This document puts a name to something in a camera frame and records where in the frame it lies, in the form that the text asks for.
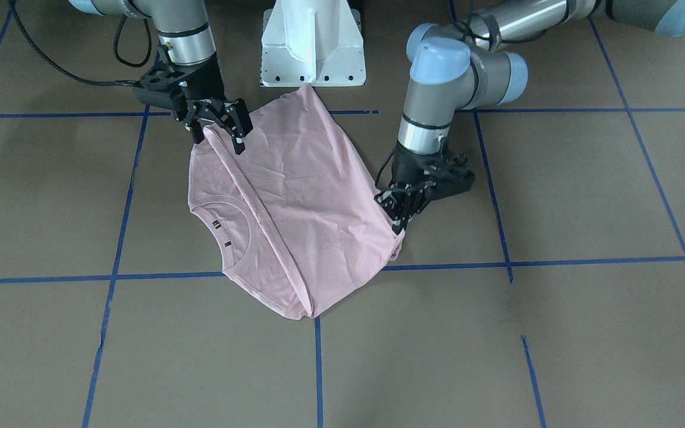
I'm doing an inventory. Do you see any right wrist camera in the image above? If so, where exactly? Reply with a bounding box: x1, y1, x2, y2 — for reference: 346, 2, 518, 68
133, 63, 187, 111

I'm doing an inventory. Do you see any pink snoopy t-shirt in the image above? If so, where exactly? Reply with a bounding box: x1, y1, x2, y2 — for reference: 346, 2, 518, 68
188, 84, 405, 320

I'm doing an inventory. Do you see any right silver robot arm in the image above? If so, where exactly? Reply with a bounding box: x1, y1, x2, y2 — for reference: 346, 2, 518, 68
71, 1, 253, 155

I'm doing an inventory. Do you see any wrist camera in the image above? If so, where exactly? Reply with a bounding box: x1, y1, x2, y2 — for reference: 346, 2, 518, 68
133, 63, 187, 111
428, 150, 476, 200

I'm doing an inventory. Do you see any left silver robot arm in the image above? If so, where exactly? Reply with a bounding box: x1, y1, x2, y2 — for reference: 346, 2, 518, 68
375, 1, 685, 234

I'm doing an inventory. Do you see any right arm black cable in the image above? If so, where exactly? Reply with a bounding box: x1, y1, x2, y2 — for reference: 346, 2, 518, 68
7, 0, 168, 89

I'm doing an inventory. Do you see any white pedestal column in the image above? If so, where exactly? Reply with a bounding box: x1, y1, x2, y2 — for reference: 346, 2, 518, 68
259, 1, 367, 87

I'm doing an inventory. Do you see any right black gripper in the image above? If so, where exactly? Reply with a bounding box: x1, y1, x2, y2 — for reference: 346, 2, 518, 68
168, 53, 253, 155

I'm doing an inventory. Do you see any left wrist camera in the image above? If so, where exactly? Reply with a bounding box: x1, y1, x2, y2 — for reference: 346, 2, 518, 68
428, 150, 476, 200

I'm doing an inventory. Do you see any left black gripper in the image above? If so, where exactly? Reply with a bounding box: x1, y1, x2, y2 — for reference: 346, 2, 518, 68
375, 143, 450, 234

